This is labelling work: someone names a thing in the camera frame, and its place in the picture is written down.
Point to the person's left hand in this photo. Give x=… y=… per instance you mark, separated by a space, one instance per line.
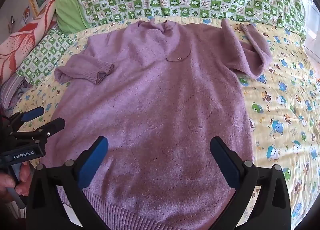
x=22 y=177

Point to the purple knit sweater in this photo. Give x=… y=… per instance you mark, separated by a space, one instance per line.
x=155 y=95

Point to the striped purple cloth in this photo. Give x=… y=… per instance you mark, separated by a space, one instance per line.
x=12 y=90

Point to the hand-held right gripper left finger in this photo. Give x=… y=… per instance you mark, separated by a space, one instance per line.
x=92 y=163

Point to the small dark wall clip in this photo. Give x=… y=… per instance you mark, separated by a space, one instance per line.
x=12 y=20

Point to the green checked pillow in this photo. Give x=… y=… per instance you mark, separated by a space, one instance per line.
x=42 y=60

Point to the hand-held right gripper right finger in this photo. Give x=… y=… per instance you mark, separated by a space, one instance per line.
x=226 y=166

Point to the yellow cartoon bed sheet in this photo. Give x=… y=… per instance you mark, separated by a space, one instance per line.
x=275 y=95

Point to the orange floral blanket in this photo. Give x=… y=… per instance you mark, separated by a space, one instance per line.
x=22 y=37

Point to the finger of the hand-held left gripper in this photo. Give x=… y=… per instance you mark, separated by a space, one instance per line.
x=53 y=128
x=32 y=115

